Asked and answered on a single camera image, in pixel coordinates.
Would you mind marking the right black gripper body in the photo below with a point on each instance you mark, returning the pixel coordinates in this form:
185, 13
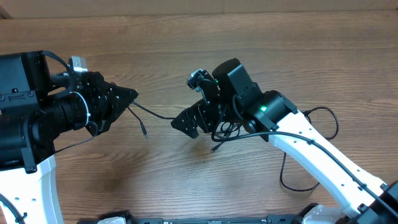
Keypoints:
210, 117

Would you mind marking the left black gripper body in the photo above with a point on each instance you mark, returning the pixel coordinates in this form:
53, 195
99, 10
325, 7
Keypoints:
99, 102

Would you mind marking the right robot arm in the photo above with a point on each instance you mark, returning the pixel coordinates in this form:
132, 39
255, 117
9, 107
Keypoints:
233, 107

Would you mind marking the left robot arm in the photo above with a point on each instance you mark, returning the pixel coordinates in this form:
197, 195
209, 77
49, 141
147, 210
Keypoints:
36, 107

